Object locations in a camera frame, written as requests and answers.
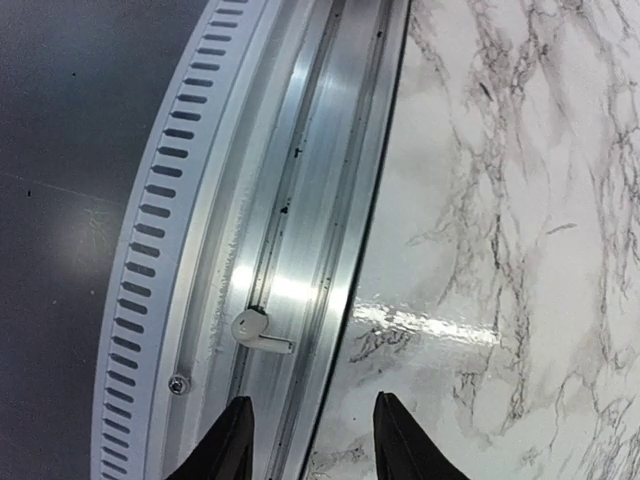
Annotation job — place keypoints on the aluminium front rail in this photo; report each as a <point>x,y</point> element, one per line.
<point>256,190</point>

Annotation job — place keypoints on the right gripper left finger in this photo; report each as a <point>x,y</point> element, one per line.
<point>226,450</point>

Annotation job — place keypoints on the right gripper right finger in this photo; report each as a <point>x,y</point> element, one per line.
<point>403,450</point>

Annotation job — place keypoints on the white wireless earbud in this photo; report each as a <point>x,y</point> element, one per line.
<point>249,330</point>

